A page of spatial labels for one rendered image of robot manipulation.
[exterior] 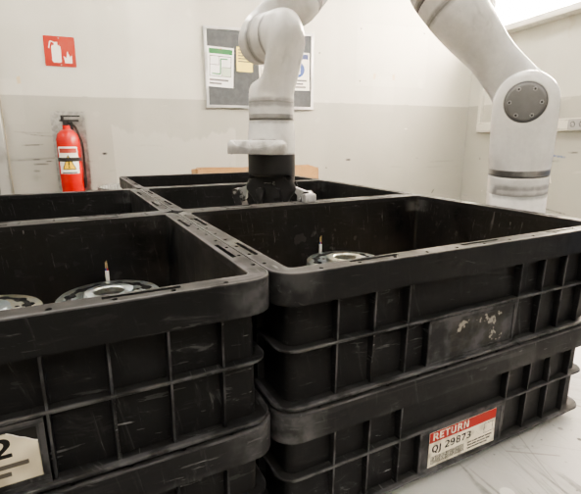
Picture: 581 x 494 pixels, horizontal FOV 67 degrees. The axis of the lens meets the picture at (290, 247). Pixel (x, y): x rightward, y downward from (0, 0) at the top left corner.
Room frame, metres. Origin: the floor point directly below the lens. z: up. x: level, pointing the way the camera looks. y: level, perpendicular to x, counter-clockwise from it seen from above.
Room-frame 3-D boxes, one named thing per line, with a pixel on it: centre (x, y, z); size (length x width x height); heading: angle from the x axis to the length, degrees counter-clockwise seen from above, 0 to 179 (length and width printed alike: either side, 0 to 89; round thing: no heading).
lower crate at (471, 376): (0.50, -0.10, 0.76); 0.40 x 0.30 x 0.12; 117
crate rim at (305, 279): (0.50, -0.10, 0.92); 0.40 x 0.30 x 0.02; 117
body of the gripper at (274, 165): (0.71, 0.03, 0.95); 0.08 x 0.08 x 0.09
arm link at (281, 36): (0.71, 0.02, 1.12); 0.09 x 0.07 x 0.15; 42
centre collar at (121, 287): (0.43, 0.19, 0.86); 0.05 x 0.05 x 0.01
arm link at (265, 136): (0.70, 0.03, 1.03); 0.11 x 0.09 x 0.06; 162
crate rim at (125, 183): (1.03, 0.17, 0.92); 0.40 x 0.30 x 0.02; 117
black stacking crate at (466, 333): (0.50, -0.10, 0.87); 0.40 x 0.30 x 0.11; 117
